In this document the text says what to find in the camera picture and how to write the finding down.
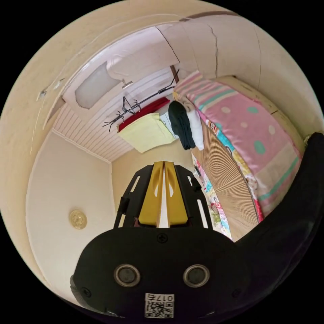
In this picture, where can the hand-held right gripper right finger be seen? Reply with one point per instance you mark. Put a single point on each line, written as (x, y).
(177, 202)

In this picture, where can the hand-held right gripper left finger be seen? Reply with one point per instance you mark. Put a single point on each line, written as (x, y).
(150, 200)

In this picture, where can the bed with woven mat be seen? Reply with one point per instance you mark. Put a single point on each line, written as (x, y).
(227, 182)

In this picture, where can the yellow towel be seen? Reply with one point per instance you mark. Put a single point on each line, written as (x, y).
(145, 131)

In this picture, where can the pile of clothes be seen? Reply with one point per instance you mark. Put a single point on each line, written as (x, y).
(181, 124)

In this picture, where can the red cloth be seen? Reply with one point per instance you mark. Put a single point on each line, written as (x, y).
(149, 106)

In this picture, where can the black coat rack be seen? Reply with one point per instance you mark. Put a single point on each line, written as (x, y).
(149, 97)

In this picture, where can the white framed window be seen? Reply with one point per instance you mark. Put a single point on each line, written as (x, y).
(91, 88)

